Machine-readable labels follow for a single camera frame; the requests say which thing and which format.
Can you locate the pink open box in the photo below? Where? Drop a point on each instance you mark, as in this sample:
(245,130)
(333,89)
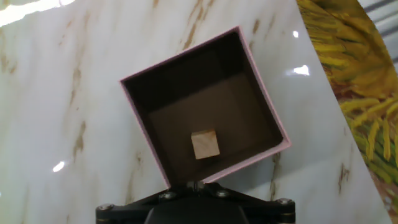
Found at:
(202,93)

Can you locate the small wooden cube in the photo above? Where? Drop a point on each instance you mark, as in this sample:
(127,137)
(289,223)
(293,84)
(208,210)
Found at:
(205,144)

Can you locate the yellow green painted cloth strip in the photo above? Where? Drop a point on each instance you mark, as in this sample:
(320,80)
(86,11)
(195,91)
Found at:
(367,77)

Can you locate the white marble pattern board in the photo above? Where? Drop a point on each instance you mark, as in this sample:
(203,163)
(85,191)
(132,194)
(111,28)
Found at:
(77,109)

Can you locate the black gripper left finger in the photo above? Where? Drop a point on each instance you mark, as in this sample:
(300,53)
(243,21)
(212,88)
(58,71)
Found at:
(168,195)

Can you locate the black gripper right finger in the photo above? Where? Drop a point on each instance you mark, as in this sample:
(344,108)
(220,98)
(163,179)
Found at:
(227,194)

